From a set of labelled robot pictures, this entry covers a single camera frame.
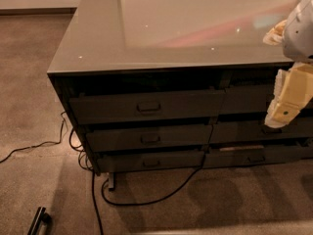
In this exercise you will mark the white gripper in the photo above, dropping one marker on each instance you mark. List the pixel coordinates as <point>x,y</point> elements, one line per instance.
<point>299,33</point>

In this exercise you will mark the dark drawer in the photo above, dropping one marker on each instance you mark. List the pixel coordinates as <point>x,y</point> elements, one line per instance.
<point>252,131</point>
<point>265,156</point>
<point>150,137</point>
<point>150,161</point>
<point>147,106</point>
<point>247,99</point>

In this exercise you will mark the grey drawer cabinet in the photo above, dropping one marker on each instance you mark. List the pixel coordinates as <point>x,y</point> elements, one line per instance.
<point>115,47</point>

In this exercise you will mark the metal cabinet leg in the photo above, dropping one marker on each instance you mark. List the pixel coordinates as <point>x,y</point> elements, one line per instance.
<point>111,180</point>

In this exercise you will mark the black object at floor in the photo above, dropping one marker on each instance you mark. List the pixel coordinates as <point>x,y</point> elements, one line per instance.
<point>41,218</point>

